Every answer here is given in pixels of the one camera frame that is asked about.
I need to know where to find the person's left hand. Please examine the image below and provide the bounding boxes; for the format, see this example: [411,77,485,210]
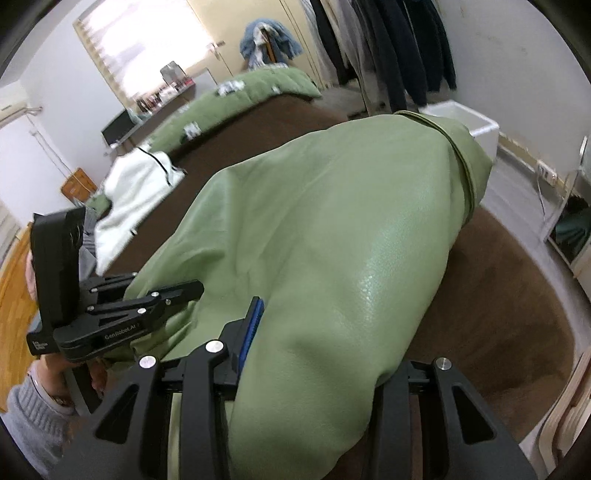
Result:
[25,357,112,403]

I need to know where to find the cream door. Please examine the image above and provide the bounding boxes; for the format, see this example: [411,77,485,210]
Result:
[185,0,262,79]

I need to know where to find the wooden headboard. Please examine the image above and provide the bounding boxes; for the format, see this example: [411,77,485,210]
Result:
[0,222,47,374]

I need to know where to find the black hanging coat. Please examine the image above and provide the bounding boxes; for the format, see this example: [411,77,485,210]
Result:
[308,0,352,86]

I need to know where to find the light green leather jacket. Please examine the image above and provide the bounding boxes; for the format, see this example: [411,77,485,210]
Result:
[97,111,495,480]

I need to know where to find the blue clothes pile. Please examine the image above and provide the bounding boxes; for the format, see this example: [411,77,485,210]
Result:
[239,19,301,70]

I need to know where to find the brown blanket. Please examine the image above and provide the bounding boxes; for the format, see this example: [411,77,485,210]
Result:
[92,90,578,480]

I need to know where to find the green printed quilt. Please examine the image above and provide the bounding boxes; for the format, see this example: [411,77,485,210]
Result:
[88,67,324,217]

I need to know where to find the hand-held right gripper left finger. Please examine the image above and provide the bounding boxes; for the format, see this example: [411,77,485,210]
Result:
[60,295,266,480]

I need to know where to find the white storage box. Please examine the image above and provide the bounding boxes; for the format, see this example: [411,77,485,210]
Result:
[422,102,500,160]

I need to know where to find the grey hanging garment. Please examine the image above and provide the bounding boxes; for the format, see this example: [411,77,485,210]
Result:
[330,0,386,114]

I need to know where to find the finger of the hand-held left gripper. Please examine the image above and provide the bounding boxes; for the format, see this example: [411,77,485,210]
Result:
[85,279,205,321]
[81,273,139,298]

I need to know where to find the white garment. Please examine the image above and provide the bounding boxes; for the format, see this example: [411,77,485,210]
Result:
[95,145,188,273]

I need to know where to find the window blind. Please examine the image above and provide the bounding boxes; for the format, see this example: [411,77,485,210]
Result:
[73,0,218,112]

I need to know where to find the row of bottles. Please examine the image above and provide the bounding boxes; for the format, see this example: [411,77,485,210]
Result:
[136,78,195,114]

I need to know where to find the light wood chair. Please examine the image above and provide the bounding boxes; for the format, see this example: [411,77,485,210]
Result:
[519,351,591,480]

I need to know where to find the grey desk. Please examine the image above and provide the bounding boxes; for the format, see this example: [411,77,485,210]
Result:
[104,67,218,155]

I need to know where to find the black monitor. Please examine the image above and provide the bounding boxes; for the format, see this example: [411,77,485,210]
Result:
[100,109,138,145]

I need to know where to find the white air conditioner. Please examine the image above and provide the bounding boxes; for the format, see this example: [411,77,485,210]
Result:
[0,83,29,121]

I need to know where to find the dark navy hanging coat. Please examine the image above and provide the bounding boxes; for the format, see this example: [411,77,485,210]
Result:
[369,0,458,109]

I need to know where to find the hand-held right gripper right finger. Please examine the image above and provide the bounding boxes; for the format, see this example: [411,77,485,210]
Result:
[365,357,539,480]

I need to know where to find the small wooden chair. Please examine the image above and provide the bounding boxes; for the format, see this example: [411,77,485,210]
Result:
[61,168,99,204]

